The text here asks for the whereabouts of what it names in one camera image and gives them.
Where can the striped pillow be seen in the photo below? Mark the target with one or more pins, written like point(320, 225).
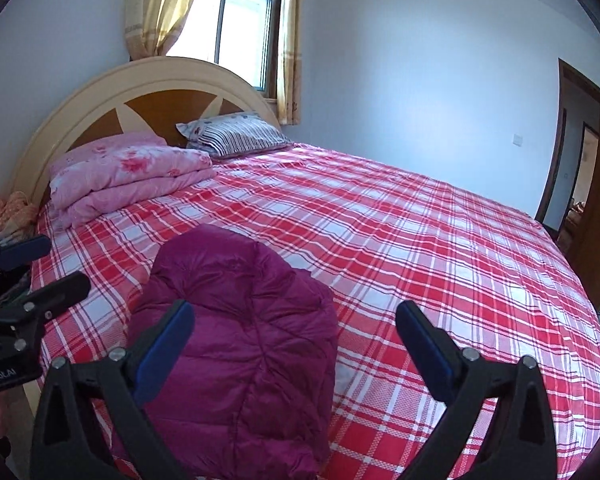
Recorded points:
point(240, 135)

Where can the white wall switch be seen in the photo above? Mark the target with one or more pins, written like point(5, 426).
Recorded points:
point(518, 140)

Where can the bed with red plaid sheet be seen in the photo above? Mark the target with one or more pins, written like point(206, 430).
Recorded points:
point(405, 235)

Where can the brown door frame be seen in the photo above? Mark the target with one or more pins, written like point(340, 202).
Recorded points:
point(552, 160)

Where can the purple down jacket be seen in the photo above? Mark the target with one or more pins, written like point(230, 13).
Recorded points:
point(250, 340)

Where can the cream and wood headboard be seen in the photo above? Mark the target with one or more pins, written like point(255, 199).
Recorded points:
point(145, 80)

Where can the orange floral cloth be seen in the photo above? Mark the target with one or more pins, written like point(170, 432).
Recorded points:
point(5, 212)

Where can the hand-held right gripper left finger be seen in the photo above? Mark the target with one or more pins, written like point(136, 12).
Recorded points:
point(162, 355)

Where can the pink floral folded quilt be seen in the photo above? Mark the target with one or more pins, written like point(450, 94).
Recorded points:
point(125, 175)

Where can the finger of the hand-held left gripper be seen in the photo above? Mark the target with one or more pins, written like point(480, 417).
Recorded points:
point(25, 250)
point(65, 290)

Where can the window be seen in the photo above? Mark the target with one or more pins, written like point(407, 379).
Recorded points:
point(240, 35)

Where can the wide yellow curtain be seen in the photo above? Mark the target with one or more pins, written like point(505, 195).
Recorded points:
point(155, 10)

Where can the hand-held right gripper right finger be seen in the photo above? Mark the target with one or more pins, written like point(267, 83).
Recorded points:
point(430, 355)

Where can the person's left hand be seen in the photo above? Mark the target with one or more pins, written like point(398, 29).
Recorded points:
point(0, 410)

